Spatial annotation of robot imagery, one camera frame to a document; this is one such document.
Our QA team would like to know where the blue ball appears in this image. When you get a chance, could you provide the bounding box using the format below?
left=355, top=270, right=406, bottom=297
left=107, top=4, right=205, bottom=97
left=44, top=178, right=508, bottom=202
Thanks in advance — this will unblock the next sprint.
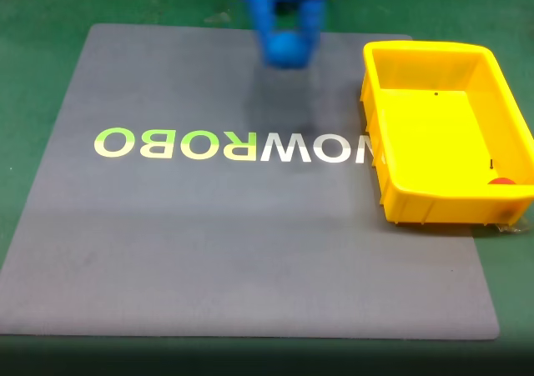
left=265, top=31, right=309, bottom=69

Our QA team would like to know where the yellow plastic bin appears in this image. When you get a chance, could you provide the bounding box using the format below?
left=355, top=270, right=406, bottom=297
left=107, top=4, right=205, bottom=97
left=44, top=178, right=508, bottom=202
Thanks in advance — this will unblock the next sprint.
left=359, top=39, right=534, bottom=228

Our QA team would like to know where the grey mat with NOWROBO print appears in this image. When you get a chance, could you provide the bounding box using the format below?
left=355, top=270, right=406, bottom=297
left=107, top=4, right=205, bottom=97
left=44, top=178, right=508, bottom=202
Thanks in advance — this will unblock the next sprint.
left=0, top=23, right=501, bottom=342

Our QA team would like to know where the clear plastic wrap scrap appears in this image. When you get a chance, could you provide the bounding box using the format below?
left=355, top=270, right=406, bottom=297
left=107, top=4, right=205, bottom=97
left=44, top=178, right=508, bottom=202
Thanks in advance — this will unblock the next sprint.
left=494, top=214, right=530, bottom=234

